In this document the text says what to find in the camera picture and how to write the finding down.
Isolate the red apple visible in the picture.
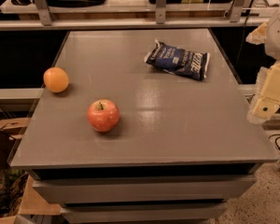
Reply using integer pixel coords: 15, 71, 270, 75
87, 99, 119, 133

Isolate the grey drawer cabinet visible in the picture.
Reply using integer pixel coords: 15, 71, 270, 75
11, 29, 278, 223

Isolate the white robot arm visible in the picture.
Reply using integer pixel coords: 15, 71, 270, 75
245, 7, 280, 124

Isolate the orange fruit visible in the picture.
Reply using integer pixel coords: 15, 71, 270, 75
43, 67, 69, 93

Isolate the metal shelf rail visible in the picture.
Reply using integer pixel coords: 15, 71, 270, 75
0, 0, 273, 31

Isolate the cardboard box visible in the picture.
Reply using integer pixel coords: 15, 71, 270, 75
0, 118, 61, 224

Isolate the blue chip bag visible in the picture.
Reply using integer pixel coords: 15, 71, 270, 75
144, 40, 210, 81

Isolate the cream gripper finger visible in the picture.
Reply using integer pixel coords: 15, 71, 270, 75
246, 61, 280, 124
245, 22, 268, 45

